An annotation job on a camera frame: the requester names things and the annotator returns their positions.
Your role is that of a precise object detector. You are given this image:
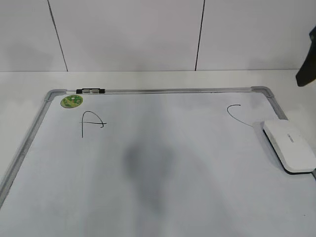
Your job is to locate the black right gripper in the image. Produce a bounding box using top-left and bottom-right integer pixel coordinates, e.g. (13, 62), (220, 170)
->
(296, 27), (316, 87)

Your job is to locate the white whiteboard eraser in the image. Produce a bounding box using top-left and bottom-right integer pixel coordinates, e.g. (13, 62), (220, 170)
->
(263, 119), (316, 174)

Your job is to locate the black and silver board clip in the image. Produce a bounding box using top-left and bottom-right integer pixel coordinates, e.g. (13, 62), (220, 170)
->
(76, 88), (105, 94)

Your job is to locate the white whiteboard with grey frame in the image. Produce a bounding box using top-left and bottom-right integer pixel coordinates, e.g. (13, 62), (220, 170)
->
(0, 86), (316, 237)

